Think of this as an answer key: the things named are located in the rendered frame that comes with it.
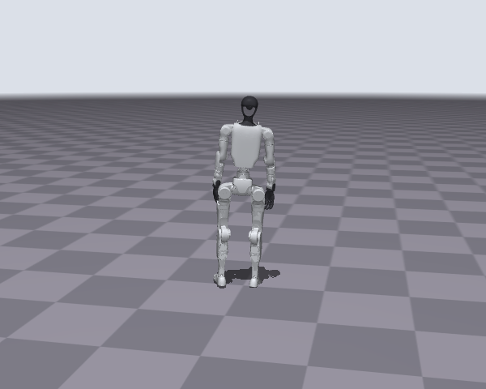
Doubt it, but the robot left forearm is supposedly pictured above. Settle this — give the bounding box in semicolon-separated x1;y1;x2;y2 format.
212;152;225;185

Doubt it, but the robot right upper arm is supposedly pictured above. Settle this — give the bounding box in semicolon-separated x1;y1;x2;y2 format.
262;127;275;165

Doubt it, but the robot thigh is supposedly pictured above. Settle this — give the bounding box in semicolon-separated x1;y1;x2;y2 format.
249;184;265;244
216;182;233;242

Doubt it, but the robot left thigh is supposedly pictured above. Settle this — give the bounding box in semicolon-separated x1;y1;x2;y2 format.
216;182;233;242

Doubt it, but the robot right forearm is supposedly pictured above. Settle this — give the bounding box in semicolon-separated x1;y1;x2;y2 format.
266;157;276;190

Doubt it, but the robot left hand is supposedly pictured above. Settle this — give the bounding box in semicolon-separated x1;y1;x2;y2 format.
212;180;220;202

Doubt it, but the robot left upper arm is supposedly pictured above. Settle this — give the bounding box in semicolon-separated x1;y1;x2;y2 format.
217;124;233;160

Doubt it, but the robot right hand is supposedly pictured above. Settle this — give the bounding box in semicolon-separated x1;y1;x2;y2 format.
264;183;275;210

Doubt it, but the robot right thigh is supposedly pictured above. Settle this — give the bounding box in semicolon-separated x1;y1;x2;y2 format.
249;184;265;244

